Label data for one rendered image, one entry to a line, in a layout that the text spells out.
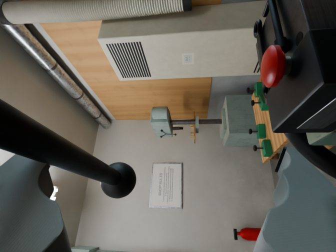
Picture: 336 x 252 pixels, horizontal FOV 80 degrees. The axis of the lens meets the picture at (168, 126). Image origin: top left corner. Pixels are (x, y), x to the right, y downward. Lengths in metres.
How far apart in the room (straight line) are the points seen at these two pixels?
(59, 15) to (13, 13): 0.36
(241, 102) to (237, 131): 0.36
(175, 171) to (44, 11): 2.36
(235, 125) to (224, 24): 1.08
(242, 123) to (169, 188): 1.40
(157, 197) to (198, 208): 0.59
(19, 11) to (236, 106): 2.12
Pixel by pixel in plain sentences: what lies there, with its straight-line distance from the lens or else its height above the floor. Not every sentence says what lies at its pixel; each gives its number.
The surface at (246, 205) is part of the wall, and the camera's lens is 3.08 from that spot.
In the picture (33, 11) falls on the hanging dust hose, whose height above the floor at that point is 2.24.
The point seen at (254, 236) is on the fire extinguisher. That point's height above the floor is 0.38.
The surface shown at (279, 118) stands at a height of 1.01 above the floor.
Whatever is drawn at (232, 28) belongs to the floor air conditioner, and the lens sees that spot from 1.63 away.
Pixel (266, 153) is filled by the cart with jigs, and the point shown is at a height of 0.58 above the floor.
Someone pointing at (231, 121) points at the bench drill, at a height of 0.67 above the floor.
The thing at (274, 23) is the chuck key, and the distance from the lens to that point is 0.22.
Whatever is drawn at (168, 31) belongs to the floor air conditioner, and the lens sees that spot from 1.63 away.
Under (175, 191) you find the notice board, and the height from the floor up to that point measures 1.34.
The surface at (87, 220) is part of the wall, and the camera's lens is 3.35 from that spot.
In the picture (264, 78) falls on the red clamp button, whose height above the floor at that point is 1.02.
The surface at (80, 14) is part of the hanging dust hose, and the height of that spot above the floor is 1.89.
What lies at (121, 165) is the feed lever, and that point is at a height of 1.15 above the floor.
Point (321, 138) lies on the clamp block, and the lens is 0.24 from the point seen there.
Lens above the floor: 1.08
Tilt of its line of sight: 7 degrees up
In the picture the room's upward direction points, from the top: 91 degrees counter-clockwise
